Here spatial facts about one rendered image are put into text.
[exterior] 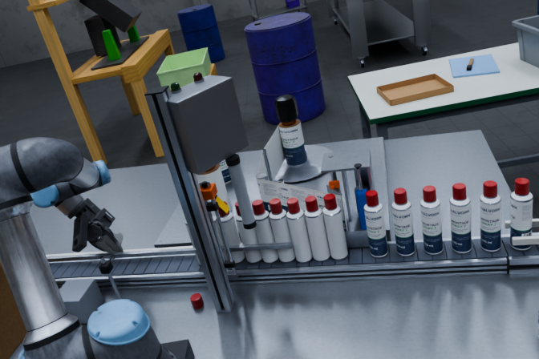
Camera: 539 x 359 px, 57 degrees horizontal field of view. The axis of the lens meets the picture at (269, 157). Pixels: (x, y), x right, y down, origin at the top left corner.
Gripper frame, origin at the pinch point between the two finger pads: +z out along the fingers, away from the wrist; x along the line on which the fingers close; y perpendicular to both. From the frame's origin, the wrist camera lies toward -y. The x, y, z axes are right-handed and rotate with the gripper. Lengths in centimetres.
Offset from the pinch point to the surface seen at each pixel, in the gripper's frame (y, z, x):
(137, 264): 0.9, 6.9, -1.0
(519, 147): 222, 169, -106
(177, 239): 13.8, 11.7, -9.4
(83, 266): 1.6, -3.4, 16.8
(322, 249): -2, 34, -57
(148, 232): 26.2, 7.1, 8.7
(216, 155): -13, -9, -60
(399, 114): 120, 59, -74
